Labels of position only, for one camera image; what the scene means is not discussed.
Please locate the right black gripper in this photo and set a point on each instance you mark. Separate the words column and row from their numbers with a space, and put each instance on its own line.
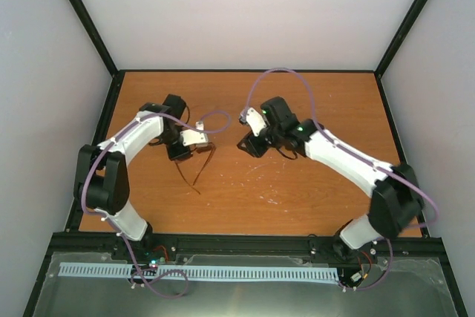
column 253, row 148

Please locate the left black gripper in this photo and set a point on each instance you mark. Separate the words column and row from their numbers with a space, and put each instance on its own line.
column 182, row 153

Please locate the brown sunglasses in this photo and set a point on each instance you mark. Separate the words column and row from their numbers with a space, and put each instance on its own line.
column 203, row 154

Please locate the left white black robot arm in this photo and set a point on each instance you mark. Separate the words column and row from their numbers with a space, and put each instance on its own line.
column 102, row 183

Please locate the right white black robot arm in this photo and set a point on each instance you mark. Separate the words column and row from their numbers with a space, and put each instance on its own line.
column 395, row 198

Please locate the left green controller board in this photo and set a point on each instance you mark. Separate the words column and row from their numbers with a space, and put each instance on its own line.
column 155, row 262

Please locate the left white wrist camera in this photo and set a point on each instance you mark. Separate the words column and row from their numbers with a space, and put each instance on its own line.
column 194, row 137

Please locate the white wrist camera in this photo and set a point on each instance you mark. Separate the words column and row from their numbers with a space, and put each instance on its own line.
column 194, row 137
column 253, row 119

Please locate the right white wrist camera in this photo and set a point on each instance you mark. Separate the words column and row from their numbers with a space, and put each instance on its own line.
column 253, row 119

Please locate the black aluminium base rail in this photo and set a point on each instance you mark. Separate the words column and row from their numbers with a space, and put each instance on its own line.
column 315, row 248

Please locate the light blue slotted cable duct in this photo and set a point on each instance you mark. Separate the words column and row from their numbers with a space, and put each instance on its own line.
column 323, row 275

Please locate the left black frame post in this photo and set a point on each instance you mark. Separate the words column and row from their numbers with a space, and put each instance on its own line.
column 87, row 22

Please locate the black frame post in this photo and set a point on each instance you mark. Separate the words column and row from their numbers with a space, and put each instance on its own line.
column 87, row 22
column 396, row 42

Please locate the right black frame post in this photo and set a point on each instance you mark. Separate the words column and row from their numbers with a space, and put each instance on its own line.
column 396, row 42

